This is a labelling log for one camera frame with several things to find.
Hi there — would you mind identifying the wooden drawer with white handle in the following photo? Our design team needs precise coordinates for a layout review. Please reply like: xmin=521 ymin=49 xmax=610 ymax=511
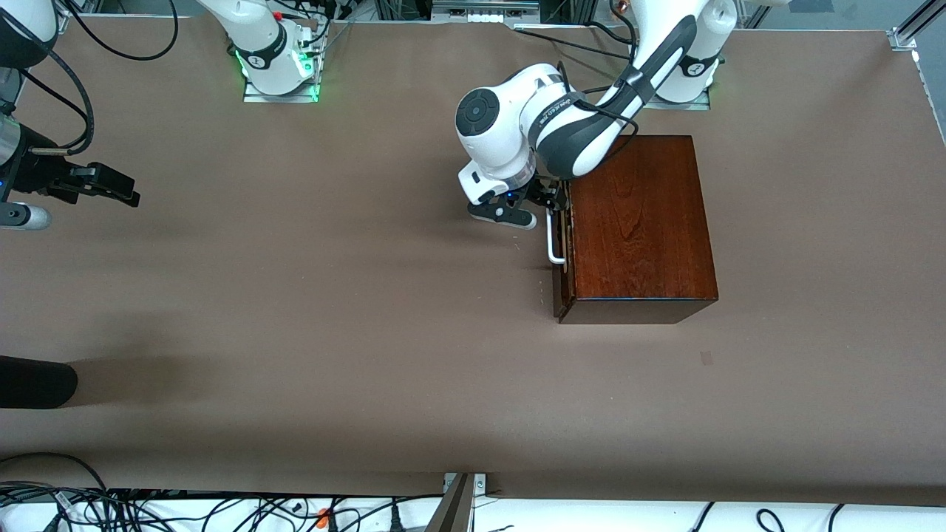
xmin=545 ymin=181 xmax=576 ymax=324

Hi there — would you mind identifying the dark brown wooden cabinet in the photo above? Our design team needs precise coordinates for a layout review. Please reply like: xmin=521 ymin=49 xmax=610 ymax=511
xmin=556 ymin=134 xmax=719 ymax=324

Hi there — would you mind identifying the white power strip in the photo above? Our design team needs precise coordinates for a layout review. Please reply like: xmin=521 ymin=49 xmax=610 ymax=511
xmin=432 ymin=0 xmax=542 ymax=24

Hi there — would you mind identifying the black cylindrical object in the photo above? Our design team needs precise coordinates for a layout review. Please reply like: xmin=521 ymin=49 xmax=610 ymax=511
xmin=0 ymin=356 xmax=79 ymax=409

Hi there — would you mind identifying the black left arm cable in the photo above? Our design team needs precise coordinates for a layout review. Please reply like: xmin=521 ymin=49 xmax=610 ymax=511
xmin=554 ymin=59 xmax=642 ymax=160

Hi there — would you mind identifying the black looping cable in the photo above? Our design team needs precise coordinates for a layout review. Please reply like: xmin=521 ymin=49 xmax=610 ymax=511
xmin=62 ymin=0 xmax=180 ymax=62

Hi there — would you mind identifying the black cable on table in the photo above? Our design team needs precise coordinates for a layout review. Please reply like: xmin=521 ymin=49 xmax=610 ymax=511
xmin=514 ymin=21 xmax=638 ymax=64

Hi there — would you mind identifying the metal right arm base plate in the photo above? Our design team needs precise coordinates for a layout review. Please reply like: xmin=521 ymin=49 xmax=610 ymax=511
xmin=243 ymin=30 xmax=323 ymax=103

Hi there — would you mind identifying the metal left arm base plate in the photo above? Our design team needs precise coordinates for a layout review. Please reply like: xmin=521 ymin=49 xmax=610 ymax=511
xmin=643 ymin=87 xmax=712 ymax=111

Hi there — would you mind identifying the tangle of black cables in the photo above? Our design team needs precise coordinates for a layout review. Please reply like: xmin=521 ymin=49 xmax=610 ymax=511
xmin=0 ymin=452 xmax=444 ymax=532

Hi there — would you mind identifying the grey metal post with bracket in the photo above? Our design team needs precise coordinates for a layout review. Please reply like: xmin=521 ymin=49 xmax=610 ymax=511
xmin=425 ymin=472 xmax=489 ymax=532

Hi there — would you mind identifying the aluminium frame profile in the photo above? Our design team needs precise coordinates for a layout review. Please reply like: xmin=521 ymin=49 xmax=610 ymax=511
xmin=889 ymin=0 xmax=946 ymax=52

